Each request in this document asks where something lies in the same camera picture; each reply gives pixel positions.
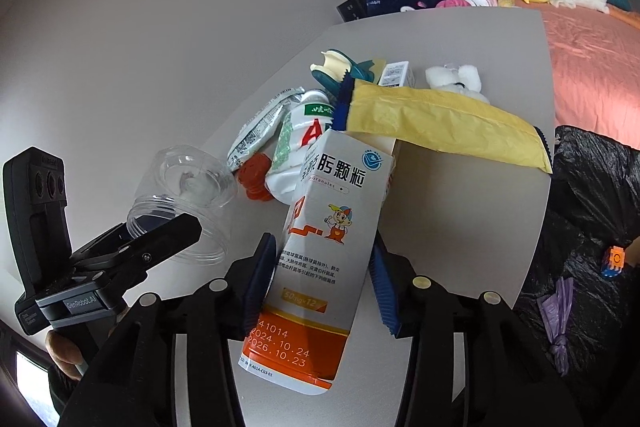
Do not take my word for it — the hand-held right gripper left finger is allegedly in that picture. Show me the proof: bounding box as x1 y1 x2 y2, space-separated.
57 232 278 427

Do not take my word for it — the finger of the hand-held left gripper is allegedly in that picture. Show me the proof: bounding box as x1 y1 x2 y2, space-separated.
70 213 202 276

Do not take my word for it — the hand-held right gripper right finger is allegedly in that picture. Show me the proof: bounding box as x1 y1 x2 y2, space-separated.
369 241 583 427

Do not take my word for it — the clear plastic jar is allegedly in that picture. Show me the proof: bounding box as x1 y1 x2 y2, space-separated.
126 145 239 269

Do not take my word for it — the white and orange medicine box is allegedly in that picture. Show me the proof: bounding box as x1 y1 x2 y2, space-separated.
236 127 402 395

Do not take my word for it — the silver snack wrapper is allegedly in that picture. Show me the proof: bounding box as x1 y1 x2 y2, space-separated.
227 87 307 171

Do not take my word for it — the small white carton box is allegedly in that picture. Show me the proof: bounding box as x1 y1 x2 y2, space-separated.
377 60 416 88

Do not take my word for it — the black trash bag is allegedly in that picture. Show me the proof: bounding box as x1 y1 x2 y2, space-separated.
514 125 640 413

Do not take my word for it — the person's left hand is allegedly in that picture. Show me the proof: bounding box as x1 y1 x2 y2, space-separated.
45 330 87 379

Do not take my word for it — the red bottle cap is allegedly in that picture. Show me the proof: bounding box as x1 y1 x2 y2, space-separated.
237 155 274 204

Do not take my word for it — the crushed white drink bottle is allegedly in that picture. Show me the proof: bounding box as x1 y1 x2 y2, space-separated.
264 90 337 206

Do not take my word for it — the purple bag roll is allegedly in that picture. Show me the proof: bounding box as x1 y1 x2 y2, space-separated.
537 277 577 377

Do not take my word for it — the yellow padded envelope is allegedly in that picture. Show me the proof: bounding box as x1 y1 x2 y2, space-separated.
334 78 554 174

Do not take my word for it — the teal tape dispenser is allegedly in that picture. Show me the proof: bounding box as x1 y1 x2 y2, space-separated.
310 49 386 102

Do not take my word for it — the small white plush toy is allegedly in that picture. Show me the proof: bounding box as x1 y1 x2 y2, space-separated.
425 64 492 106

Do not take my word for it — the orange toy block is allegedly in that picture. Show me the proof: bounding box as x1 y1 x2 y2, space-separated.
600 246 629 282

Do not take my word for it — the pink bed blanket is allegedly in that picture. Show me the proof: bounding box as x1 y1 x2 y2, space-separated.
492 2 640 150

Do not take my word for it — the black wall panel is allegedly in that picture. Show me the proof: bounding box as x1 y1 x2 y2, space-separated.
336 0 371 24

